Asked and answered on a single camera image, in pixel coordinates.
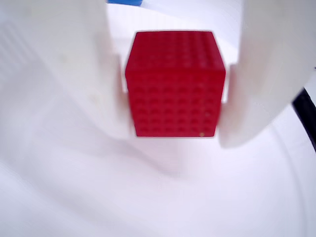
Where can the white paper plate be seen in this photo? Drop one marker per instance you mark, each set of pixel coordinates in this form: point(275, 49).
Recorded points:
point(172, 197)

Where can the black rounded stand foot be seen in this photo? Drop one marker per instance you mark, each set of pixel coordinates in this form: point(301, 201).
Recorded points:
point(307, 108)

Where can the blue ribbed cylinder block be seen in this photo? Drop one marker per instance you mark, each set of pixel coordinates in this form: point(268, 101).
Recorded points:
point(124, 2)

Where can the red cube block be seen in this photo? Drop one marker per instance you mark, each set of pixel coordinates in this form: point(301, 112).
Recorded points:
point(175, 93)

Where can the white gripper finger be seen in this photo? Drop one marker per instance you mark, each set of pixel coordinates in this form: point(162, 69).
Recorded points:
point(269, 61)
point(54, 69)

